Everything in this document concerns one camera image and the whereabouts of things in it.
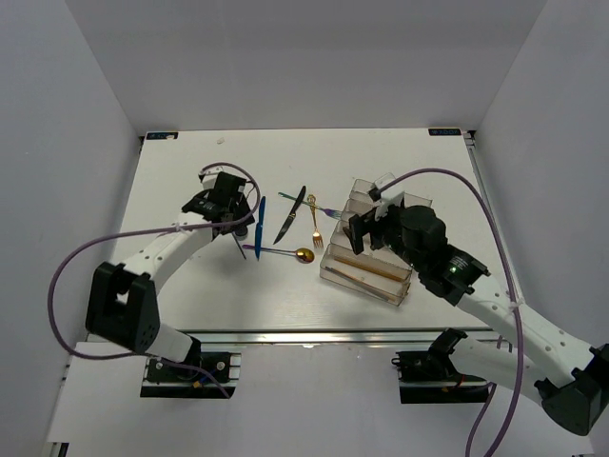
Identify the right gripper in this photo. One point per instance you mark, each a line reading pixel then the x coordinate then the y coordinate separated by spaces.
pixel 358 228

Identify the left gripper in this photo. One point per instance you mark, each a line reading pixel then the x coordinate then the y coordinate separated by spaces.
pixel 240 208

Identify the blue knife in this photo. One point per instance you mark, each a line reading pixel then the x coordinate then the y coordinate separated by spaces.
pixel 259 229

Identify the purple gold spoon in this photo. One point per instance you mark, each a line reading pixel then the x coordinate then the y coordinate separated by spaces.
pixel 303 255

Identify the black knife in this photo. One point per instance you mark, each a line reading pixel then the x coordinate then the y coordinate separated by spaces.
pixel 291 216

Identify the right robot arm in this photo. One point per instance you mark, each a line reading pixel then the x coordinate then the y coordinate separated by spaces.
pixel 566 376

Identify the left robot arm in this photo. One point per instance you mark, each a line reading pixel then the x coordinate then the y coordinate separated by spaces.
pixel 122 305

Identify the rainbow fork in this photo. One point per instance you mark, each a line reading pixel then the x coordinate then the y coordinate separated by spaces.
pixel 332 213

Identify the clear tiered utensil organizer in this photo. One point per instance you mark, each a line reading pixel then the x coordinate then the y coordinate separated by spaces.
pixel 378 268

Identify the gold ornate fork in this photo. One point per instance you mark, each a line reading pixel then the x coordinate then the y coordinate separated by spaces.
pixel 317 238

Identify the right blue table label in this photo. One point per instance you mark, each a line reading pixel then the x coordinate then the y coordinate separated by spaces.
pixel 444 132

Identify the blue table label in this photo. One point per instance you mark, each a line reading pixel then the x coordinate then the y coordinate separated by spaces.
pixel 161 136
pixel 444 132

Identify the left blue table label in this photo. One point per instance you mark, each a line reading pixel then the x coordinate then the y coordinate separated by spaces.
pixel 161 136

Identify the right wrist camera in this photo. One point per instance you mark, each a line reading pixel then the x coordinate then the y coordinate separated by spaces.
pixel 385 192

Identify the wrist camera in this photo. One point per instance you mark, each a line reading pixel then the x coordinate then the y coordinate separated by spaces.
pixel 208 179
pixel 385 192

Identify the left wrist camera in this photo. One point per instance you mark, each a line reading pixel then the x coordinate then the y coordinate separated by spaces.
pixel 208 179

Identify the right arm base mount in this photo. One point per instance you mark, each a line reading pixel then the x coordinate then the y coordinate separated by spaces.
pixel 426 380

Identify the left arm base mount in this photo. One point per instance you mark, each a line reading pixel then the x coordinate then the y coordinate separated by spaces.
pixel 161 381

